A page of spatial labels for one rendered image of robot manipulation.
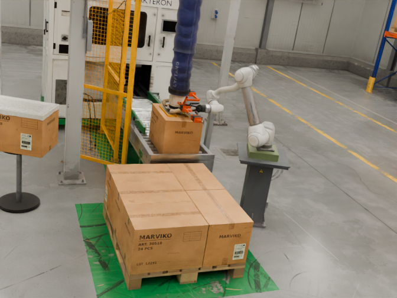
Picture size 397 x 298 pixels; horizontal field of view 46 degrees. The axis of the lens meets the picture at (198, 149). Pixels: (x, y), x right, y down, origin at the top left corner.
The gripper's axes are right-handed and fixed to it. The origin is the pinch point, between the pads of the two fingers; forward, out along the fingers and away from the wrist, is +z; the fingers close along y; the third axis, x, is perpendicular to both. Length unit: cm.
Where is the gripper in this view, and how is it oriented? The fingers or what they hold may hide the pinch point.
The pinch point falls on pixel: (185, 107)
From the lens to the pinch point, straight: 480.7
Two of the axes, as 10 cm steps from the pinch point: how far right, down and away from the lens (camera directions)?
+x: -3.4, -3.8, 8.6
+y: -1.4, 9.3, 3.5
